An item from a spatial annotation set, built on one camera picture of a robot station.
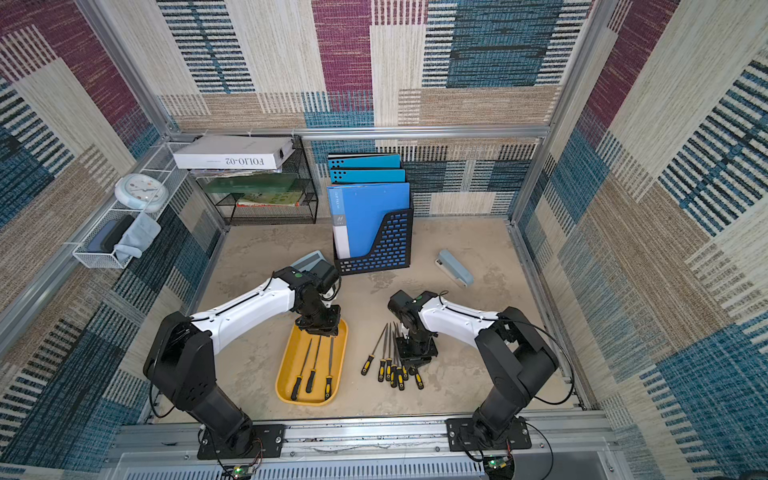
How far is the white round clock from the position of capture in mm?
732

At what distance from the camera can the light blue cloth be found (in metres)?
0.66

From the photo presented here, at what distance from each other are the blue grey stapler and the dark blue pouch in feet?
2.81
